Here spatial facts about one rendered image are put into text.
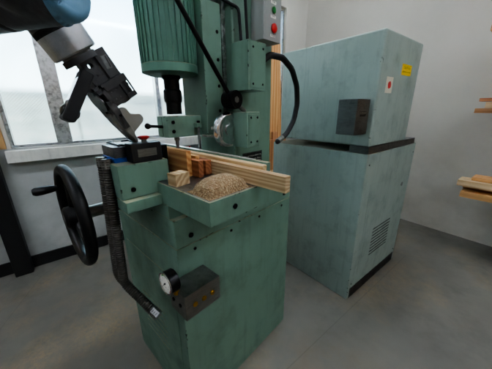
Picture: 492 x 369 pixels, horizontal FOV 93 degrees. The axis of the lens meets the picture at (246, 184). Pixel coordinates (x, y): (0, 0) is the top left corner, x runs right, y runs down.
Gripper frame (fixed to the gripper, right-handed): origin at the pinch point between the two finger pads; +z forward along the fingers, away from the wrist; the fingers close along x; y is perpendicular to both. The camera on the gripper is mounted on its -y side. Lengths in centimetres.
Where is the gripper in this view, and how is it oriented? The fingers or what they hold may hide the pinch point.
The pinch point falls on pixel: (131, 139)
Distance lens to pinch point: 69.0
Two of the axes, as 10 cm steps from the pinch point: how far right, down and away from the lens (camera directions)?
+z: 3.5, 7.0, 6.2
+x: -7.3, -2.1, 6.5
